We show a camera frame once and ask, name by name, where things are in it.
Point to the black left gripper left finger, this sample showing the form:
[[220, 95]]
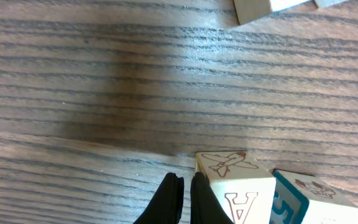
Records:
[[166, 205]]

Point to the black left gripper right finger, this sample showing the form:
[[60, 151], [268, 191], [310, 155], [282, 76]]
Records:
[[205, 208]]

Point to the wooden A airplane block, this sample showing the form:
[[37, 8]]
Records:
[[242, 186]]

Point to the red-edged wooden letter block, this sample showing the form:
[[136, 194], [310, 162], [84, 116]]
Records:
[[250, 10]]

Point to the blue D wooden block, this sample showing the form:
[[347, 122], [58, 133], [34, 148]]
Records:
[[306, 199]]

